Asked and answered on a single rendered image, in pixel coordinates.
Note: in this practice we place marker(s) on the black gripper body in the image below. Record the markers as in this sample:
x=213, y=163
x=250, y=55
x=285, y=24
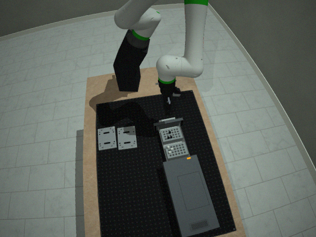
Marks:
x=166, y=93

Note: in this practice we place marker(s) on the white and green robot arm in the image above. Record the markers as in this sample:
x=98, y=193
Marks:
x=141, y=21

